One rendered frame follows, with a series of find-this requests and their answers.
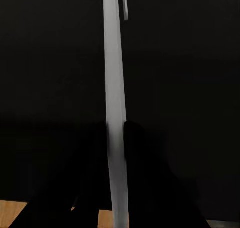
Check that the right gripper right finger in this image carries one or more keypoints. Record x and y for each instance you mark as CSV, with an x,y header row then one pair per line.
x,y
175,208

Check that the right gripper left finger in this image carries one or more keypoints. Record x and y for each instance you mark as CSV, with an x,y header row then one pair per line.
x,y
51,206

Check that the desk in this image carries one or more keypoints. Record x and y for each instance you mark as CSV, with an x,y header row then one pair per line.
x,y
181,70

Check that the pen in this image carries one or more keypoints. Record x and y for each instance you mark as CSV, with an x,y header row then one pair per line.
x,y
116,111

